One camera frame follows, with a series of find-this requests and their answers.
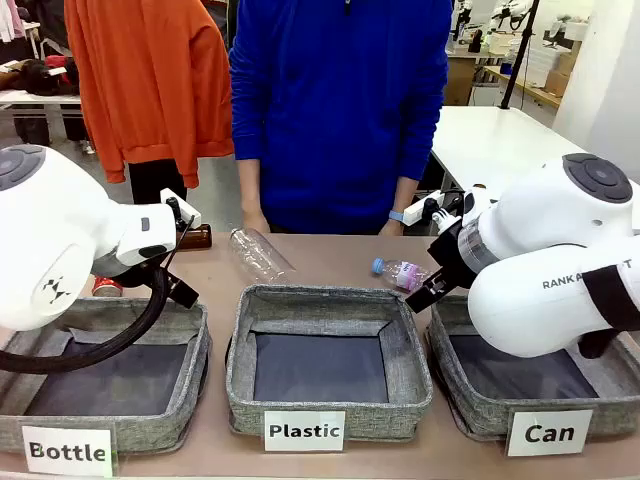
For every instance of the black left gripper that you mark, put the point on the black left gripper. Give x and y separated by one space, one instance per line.
127 272

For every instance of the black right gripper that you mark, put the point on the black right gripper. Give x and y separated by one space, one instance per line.
452 260

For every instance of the pink label plastic bottle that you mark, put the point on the pink label plastic bottle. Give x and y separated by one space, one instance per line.
402 273

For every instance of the brown glass bottle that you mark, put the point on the brown glass bottle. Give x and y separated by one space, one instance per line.
197 239

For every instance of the crushed red can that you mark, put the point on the crushed red can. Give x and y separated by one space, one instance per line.
106 287

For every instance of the large clear plastic bottle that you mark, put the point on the large clear plastic bottle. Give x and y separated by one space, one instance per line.
260 255

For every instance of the person left forearm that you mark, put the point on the person left forearm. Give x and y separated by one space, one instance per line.
405 195

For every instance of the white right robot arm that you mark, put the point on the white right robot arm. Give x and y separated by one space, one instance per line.
545 260

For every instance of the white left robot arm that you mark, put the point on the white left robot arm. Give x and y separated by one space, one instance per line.
55 235

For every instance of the person right forearm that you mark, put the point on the person right forearm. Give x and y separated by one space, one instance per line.
249 187

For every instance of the grey fabric bottle basket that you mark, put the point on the grey fabric bottle basket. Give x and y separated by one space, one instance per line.
190 350

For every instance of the grey fabric can basket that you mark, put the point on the grey fabric can basket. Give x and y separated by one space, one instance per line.
450 360

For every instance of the grey fabric plastic basket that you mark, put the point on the grey fabric plastic basket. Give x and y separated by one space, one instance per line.
325 310

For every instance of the white Can label sign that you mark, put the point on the white Can label sign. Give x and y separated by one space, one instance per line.
549 433

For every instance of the person left hand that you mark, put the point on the person left hand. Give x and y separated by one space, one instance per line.
390 229

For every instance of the person right hand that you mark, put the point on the person right hand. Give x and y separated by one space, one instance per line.
254 221

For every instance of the light blue wrist watch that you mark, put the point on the light blue wrist watch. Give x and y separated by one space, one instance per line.
396 216

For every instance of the black trousers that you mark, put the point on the black trousers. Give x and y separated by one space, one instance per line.
155 182

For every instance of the large white table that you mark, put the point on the large white table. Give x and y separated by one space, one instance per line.
490 140

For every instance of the white Plastic label sign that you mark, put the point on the white Plastic label sign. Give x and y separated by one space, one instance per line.
304 431

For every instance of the white Bottle label sign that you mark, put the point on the white Bottle label sign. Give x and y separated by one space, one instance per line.
67 451

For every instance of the blue sweater torso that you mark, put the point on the blue sweater torso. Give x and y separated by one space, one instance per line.
340 100

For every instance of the orange hoodie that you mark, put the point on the orange hoodie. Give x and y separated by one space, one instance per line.
150 80

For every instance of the wooden workbench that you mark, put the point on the wooden workbench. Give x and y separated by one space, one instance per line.
525 87

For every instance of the white table with clothes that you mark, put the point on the white table with clothes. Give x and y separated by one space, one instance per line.
35 98

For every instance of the black stand pole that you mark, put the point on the black stand pole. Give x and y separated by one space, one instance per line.
520 55

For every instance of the cardboard box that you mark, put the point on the cardboard box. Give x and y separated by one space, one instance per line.
560 75

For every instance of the dark clothes pile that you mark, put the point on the dark clothes pile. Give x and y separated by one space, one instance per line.
37 75

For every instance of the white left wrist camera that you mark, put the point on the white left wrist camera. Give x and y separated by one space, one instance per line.
182 207

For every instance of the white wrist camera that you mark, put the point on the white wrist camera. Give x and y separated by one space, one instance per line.
422 210
182 207

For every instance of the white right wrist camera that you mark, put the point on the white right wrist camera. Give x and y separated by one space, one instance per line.
422 210

